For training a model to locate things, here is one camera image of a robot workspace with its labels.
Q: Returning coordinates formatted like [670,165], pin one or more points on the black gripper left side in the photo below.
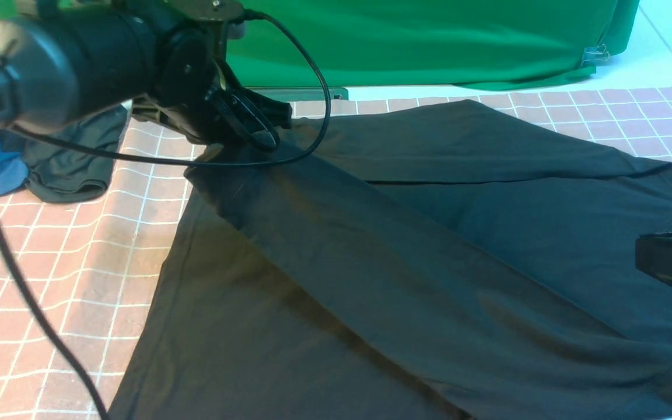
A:
[186,91]

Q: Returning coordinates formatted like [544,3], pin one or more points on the dark gray long-sleeve shirt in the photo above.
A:
[422,264]

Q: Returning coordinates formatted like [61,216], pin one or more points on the green flat bar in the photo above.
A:
[300,94]

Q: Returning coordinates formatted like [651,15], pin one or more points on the green backdrop cloth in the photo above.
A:
[486,45]

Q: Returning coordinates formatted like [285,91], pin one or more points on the dark crumpled garment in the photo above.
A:
[56,175]

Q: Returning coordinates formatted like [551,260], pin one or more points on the metal binder clip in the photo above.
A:
[595,55]

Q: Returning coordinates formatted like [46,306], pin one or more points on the pink checkered tablecloth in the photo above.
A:
[93,266]

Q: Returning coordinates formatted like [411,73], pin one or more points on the wrist camera left side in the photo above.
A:
[223,19]

